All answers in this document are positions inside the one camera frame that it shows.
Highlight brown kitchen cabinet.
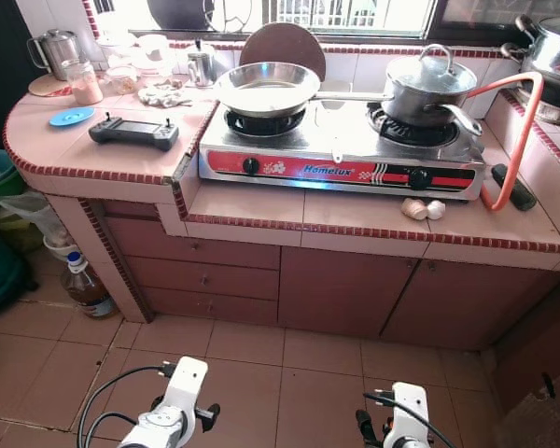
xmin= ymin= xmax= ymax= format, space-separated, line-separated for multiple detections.
xmin=91 ymin=201 xmax=560 ymax=354

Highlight kitchen window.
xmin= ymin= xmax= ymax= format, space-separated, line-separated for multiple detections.
xmin=84 ymin=0 xmax=560 ymax=43

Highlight oil bottle blue cap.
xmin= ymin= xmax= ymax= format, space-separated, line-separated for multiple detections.
xmin=61 ymin=250 xmax=116 ymax=319

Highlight clear plastic bag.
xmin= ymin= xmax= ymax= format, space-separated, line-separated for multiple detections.
xmin=0 ymin=191 xmax=76 ymax=253

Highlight steel red gas stove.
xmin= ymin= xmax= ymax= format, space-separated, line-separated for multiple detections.
xmin=198 ymin=98 xmax=486 ymax=202

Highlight green plastic basin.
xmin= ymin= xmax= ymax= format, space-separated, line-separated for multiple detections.
xmin=0 ymin=149 xmax=27 ymax=211

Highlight white crumpled cloth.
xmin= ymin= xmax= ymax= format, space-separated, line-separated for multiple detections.
xmin=137 ymin=82 xmax=194 ymax=109

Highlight blue round lid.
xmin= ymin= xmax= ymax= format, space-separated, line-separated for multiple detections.
xmin=49 ymin=105 xmax=96 ymax=128

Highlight steel frying pan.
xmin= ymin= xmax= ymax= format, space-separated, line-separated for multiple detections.
xmin=213 ymin=61 xmax=395 ymax=120

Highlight steel pot with lid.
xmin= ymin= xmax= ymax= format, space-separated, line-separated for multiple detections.
xmin=383 ymin=44 xmax=483 ymax=136

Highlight small steel teapot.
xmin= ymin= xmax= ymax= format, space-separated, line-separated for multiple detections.
xmin=185 ymin=39 xmax=220 ymax=90

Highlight glass jar pink contents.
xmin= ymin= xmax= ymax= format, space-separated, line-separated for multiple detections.
xmin=67 ymin=58 xmax=105 ymax=106

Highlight round wooden trivet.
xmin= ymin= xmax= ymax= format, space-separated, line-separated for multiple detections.
xmin=28 ymin=73 xmax=74 ymax=98

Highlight round brown cutting board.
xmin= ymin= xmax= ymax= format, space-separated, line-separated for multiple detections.
xmin=238 ymin=22 xmax=328 ymax=83

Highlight steel jug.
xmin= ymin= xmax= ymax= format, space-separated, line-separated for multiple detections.
xmin=26 ymin=28 xmax=83 ymax=80

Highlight large steel stockpot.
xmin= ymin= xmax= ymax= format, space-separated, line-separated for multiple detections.
xmin=501 ymin=13 xmax=560 ymax=127

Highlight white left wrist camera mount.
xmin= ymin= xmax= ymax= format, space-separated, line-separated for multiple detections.
xmin=163 ymin=357 xmax=210 ymax=416

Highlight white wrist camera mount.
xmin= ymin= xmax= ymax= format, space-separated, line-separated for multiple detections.
xmin=163 ymin=357 xmax=210 ymax=416
xmin=392 ymin=382 xmax=431 ymax=440

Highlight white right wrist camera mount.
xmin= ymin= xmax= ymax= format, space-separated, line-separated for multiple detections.
xmin=392 ymin=382 xmax=431 ymax=440

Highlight orange gas hose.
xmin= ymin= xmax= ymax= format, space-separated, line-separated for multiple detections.
xmin=465 ymin=71 xmax=546 ymax=213

